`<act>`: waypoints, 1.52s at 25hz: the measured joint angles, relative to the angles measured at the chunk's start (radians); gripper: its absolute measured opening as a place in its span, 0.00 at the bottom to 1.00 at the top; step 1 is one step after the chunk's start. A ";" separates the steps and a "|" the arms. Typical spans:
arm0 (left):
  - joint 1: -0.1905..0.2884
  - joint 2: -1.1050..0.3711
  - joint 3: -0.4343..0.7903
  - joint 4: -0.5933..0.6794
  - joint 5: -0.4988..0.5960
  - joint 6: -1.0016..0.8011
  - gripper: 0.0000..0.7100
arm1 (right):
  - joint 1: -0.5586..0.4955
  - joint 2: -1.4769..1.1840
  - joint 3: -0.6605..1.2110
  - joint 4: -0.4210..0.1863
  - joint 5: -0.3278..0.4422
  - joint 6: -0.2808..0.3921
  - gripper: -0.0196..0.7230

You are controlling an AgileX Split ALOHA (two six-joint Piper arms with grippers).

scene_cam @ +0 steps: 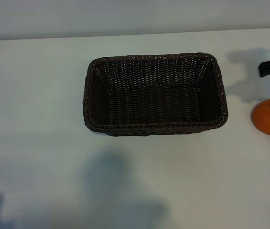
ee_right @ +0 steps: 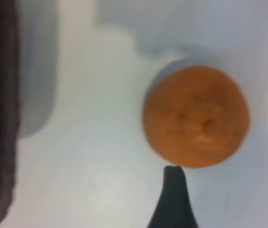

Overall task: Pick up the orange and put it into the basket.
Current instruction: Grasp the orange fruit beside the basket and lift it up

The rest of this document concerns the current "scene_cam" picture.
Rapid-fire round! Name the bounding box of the dark brown woven basket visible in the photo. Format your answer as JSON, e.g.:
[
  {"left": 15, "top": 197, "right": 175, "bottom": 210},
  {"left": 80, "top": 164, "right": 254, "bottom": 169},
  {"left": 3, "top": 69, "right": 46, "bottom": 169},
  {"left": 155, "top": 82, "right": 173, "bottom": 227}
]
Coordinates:
[{"left": 82, "top": 52, "right": 228, "bottom": 137}]

